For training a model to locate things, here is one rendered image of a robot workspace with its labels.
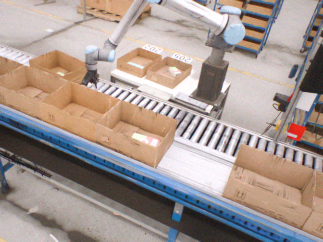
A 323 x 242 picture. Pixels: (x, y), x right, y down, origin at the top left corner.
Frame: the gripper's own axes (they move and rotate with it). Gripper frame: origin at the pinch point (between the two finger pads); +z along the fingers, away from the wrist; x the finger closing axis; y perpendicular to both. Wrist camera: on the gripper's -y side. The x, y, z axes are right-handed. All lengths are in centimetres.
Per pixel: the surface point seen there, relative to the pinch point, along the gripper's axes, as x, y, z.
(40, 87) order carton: 21.7, -29.3, -10.7
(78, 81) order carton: 16.2, 6.8, -0.6
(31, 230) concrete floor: -2, -80, 80
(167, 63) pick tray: -28, 91, 3
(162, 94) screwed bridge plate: -47, 38, 5
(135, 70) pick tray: -12, 52, -1
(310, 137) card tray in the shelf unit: -173, 74, 21
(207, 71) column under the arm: -78, 51, -21
